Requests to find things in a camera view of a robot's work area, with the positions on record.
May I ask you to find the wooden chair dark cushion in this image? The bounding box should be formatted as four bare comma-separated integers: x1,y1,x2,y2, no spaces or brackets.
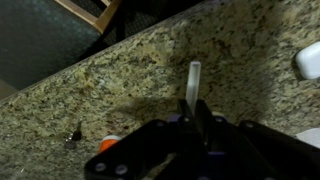
0,0,123,100

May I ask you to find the white earbuds case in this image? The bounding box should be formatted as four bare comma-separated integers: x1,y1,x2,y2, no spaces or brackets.
294,41,320,80

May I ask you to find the small dark metal clip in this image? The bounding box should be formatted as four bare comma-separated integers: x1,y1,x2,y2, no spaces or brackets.
64,120,84,150

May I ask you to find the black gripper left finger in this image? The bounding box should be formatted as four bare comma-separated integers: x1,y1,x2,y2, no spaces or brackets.
84,99,209,180

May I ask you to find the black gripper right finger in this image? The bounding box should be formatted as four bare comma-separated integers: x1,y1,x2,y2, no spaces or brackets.
195,99,320,180

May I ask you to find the small bottle orange label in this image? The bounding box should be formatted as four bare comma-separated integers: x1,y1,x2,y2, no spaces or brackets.
98,134,123,154

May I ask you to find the white plastic spoon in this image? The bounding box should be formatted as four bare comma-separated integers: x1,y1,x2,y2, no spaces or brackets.
185,60,202,108

